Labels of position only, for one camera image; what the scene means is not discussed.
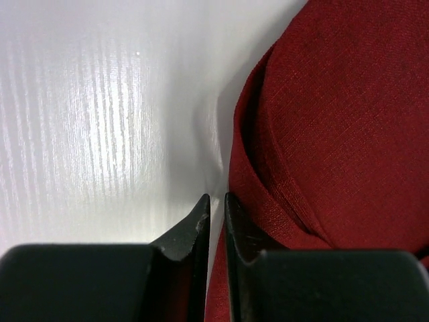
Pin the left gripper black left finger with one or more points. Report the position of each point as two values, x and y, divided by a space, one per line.
164 280

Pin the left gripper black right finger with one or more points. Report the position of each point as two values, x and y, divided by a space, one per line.
269 282

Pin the dark red cloth napkin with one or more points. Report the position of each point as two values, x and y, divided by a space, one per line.
330 135

